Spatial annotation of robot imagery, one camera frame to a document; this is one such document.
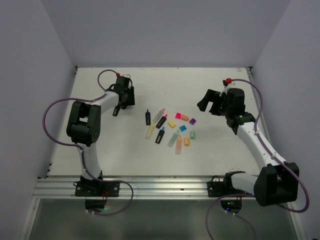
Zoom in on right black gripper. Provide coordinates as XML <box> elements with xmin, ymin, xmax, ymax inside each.
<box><xmin>197</xmin><ymin>88</ymin><xmax>232</xmax><ymax>117</ymax></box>

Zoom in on purple cap black highlighter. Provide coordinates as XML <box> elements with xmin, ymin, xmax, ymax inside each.
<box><xmin>145</xmin><ymin>109</ymin><xmax>151</xmax><ymax>126</ymax></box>

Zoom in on peach cap clear highlighter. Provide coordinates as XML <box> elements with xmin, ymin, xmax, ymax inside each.
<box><xmin>152</xmin><ymin>108</ymin><xmax>165</xmax><ymax>123</ymax></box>

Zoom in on pastel green cap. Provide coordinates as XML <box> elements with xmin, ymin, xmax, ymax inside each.
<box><xmin>189</xmin><ymin>130</ymin><xmax>196</xmax><ymax>140</ymax></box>

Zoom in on blue cap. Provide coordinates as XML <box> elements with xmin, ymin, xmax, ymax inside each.
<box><xmin>179</xmin><ymin>125</ymin><xmax>187</xmax><ymax>132</ymax></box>

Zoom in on pink cap black highlighter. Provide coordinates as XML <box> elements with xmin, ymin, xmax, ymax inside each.
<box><xmin>155</xmin><ymin>114</ymin><xmax>168</xmax><ymax>129</ymax></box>

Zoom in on pastel yellow highlighter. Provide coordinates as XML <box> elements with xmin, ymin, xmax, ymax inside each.
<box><xmin>145</xmin><ymin>123</ymin><xmax>155</xmax><ymax>140</ymax></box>

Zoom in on pastel orange cap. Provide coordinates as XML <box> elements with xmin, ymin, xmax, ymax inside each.
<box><xmin>183</xmin><ymin>137</ymin><xmax>190</xmax><ymax>146</ymax></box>

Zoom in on pastel yellow cap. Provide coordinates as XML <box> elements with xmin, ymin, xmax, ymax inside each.
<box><xmin>168</xmin><ymin>120</ymin><xmax>176</xmax><ymax>128</ymax></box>

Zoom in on blue black highlighter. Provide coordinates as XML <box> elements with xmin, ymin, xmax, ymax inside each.
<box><xmin>155</xmin><ymin>127</ymin><xmax>165</xmax><ymax>144</ymax></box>

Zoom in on pastel orange highlighter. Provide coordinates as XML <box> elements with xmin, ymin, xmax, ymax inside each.
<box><xmin>175</xmin><ymin>135</ymin><xmax>182</xmax><ymax>155</ymax></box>

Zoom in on pastel green highlighter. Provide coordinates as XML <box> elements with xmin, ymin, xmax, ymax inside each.
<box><xmin>167</xmin><ymin>130</ymin><xmax>180</xmax><ymax>148</ymax></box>

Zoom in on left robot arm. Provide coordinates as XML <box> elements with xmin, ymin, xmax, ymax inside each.
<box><xmin>66</xmin><ymin>75</ymin><xmax>135</xmax><ymax>197</ymax></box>

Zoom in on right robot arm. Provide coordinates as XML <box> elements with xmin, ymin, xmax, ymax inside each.
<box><xmin>197</xmin><ymin>88</ymin><xmax>300</xmax><ymax>207</ymax></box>

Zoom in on green cap black highlighter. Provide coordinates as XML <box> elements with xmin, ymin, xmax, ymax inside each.
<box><xmin>112</xmin><ymin>106</ymin><xmax>121</xmax><ymax>117</ymax></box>

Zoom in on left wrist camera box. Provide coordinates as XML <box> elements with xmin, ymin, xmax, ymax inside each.
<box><xmin>120</xmin><ymin>74</ymin><xmax>131</xmax><ymax>80</ymax></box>

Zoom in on aluminium rail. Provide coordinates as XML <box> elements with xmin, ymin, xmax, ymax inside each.
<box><xmin>33</xmin><ymin>176</ymin><xmax>296</xmax><ymax>201</ymax></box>

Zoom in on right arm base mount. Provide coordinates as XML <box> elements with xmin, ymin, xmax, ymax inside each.
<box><xmin>206</xmin><ymin>171</ymin><xmax>250</xmax><ymax>214</ymax></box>

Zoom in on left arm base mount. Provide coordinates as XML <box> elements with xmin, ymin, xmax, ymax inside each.
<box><xmin>73</xmin><ymin>180</ymin><xmax>120</xmax><ymax>212</ymax></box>

